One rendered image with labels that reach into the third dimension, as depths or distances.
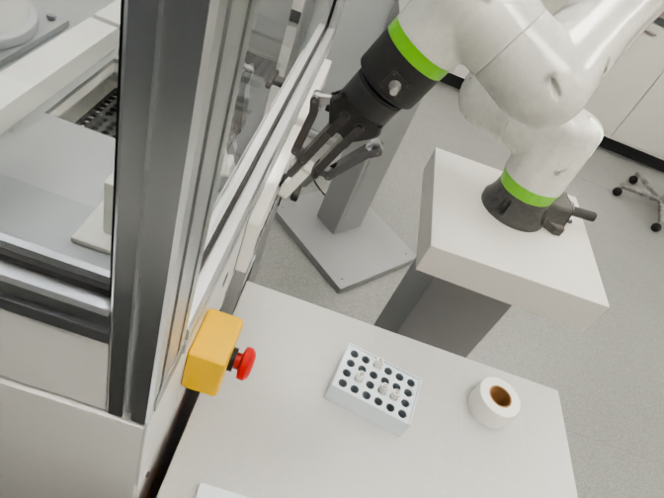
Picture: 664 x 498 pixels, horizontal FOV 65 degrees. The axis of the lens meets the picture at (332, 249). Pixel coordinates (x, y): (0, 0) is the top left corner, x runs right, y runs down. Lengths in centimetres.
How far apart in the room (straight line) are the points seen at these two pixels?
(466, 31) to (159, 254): 43
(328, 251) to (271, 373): 132
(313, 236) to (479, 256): 116
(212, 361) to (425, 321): 80
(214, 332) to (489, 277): 60
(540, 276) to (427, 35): 59
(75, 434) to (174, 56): 42
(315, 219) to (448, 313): 101
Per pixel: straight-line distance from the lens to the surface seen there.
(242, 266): 79
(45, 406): 56
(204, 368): 61
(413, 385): 82
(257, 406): 75
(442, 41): 64
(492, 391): 90
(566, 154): 108
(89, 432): 57
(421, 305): 128
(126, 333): 41
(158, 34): 26
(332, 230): 212
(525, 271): 107
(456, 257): 101
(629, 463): 226
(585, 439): 217
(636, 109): 423
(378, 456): 78
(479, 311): 129
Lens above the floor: 141
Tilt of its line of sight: 42 degrees down
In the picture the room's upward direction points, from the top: 25 degrees clockwise
